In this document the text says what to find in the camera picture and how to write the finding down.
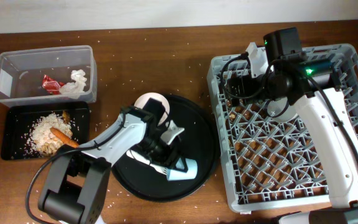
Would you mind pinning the rice and peanut leftovers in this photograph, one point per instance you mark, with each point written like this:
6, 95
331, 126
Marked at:
41, 140

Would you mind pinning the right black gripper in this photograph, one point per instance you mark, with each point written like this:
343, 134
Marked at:
247, 83

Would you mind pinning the brown food scrap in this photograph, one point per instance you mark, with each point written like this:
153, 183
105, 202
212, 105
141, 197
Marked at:
66, 117

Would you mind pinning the round black serving tray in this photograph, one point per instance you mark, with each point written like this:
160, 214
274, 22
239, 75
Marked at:
199, 142

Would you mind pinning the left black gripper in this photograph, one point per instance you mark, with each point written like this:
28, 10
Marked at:
168, 158

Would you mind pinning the clear plastic waste bin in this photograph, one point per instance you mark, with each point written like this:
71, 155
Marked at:
23, 72

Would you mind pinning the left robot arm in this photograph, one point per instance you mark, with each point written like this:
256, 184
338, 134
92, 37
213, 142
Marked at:
142, 132

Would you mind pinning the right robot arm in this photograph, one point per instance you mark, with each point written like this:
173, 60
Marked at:
313, 89

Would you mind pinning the light blue cup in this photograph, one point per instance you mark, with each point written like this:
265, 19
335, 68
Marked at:
185, 169

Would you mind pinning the grey plate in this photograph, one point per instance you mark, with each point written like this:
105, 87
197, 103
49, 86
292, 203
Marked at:
280, 110

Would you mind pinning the red snack wrapper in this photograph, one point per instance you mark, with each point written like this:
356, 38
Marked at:
51, 86

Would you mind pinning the grey dishwasher rack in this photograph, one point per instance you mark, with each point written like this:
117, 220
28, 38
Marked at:
272, 164

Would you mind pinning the white tissue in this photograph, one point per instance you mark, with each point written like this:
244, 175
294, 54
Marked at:
78, 84

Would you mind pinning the white plastic fork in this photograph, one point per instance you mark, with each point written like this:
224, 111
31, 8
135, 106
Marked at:
136, 156

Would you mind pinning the orange carrot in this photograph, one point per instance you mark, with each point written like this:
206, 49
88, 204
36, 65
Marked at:
64, 138

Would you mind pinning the black rectangular tray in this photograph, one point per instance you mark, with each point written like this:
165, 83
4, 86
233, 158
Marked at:
21, 121

